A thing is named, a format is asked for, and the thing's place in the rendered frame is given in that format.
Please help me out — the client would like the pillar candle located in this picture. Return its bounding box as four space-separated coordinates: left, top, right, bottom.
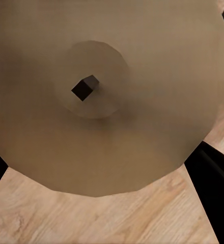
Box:
0 0 224 198

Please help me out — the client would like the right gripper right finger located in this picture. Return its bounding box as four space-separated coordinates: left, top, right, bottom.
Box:
184 141 224 244

